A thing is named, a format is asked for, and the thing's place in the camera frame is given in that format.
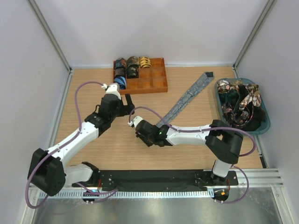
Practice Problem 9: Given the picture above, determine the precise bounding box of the brown blue rolled tie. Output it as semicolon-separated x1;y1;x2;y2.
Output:
127;56;139;67

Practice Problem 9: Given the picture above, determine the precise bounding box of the yellow black rolled tie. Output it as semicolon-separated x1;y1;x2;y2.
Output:
139;56;151;68

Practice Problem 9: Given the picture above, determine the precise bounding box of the orange compartment tray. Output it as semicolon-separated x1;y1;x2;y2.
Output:
113;57;168;95

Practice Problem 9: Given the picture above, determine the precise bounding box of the white slotted cable duct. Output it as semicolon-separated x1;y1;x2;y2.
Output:
48;189;214;199

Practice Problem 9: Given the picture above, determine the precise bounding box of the dark navy floral tie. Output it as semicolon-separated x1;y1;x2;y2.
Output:
221;102;253;129

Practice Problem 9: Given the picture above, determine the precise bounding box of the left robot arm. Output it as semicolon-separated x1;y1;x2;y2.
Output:
28;94;135;196

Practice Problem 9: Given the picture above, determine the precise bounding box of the navy orange rolled tie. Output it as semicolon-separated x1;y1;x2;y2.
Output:
115;57;127;69

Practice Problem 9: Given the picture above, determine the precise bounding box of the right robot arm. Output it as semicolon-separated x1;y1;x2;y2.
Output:
131;116;243;185

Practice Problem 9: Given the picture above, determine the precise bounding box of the teal plastic bin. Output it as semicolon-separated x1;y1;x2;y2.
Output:
215;78;271;135

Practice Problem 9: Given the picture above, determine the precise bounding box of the dark camouflage rolled tie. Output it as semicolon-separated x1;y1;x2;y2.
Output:
127;66;139;79

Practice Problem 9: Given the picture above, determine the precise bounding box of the dark brown rolled tie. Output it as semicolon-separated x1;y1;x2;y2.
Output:
114;68;126;77

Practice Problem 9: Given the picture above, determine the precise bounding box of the dark green tie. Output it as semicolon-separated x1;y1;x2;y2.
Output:
219;89;240;106

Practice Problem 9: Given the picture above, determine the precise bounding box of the brown blue floral tie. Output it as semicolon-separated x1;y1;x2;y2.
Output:
238;84;262;110

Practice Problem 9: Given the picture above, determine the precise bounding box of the aluminium frame rail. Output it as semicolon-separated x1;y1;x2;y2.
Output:
29;169;285;189

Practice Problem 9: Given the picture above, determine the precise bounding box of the grey floral tie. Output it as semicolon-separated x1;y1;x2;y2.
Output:
163;71;214;123

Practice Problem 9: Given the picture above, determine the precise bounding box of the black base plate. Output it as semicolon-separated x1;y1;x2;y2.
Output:
81;169;239;192

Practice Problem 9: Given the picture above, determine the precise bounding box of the blue striped rolled tie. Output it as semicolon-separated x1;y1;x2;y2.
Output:
114;76;127;90

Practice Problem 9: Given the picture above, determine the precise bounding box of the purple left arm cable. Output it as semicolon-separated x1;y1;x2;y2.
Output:
25;81;117;215

